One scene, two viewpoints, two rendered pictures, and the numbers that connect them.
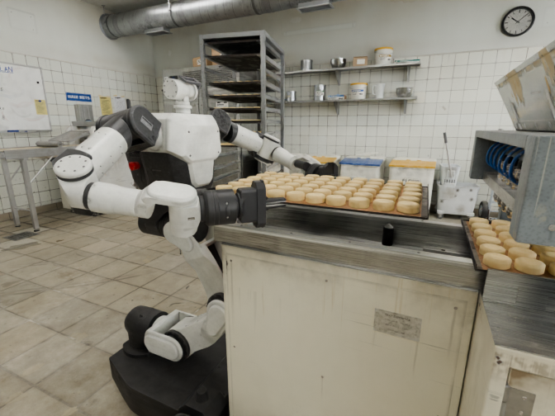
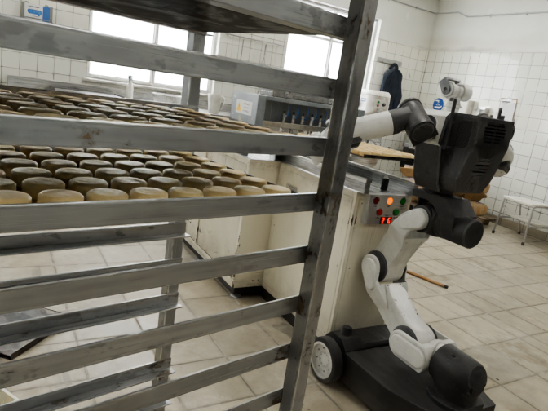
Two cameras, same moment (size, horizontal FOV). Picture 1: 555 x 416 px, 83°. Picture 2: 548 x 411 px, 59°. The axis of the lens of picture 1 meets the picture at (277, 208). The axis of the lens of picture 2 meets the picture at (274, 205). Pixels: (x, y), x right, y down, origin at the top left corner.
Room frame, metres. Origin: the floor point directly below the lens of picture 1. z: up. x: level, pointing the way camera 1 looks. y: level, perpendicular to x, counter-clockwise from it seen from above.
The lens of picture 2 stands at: (3.15, 0.89, 1.22)
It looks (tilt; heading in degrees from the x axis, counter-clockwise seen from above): 13 degrees down; 214
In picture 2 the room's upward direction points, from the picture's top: 9 degrees clockwise
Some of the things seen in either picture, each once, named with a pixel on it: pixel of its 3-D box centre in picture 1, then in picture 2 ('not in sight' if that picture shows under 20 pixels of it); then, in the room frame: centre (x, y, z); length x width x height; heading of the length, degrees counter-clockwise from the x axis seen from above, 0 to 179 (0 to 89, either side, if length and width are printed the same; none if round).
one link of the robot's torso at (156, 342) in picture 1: (177, 334); (422, 346); (1.24, 0.45, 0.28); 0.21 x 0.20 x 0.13; 65
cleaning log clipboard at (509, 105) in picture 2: not in sight; (506, 112); (-3.49, -0.30, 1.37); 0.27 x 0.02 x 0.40; 65
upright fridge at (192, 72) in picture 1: (215, 136); not in sight; (5.35, 1.02, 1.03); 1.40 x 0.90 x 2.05; 65
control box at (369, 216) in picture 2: not in sight; (385, 209); (1.08, 0.12, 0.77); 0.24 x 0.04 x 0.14; 154
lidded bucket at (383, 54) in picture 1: (383, 57); not in sight; (4.60, -1.42, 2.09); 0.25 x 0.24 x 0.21; 155
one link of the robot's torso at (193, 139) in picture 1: (173, 150); (456, 148); (1.21, 0.39, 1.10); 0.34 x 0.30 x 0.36; 156
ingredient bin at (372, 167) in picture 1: (362, 184); not in sight; (4.47, -1.22, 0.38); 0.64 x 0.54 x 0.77; 154
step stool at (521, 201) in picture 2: not in sight; (525, 220); (-2.85, 0.29, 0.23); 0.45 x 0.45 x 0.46; 57
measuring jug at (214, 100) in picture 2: not in sight; (215, 103); (-0.77, -2.65, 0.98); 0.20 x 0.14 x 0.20; 105
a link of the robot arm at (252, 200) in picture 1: (239, 205); (413, 156); (0.77, 0.09, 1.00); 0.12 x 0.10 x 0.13; 110
